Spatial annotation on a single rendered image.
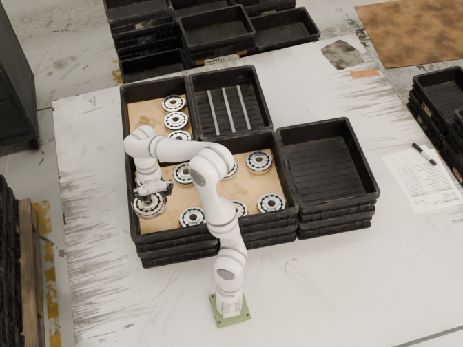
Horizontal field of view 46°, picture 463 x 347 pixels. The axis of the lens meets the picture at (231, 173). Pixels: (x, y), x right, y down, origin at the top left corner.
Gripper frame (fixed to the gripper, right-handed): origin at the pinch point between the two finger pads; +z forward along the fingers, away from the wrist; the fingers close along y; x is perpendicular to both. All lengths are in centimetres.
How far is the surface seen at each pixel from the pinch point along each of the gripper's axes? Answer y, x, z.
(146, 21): -15, -170, 46
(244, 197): -32.1, -4.4, 17.2
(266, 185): -41.6, -7.7, 17.2
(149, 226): 5.5, -2.4, 17.0
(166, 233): -0.4, 9.2, 7.2
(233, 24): -66, -156, 51
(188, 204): -10.7, -7.9, 17.1
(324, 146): -70, -20, 17
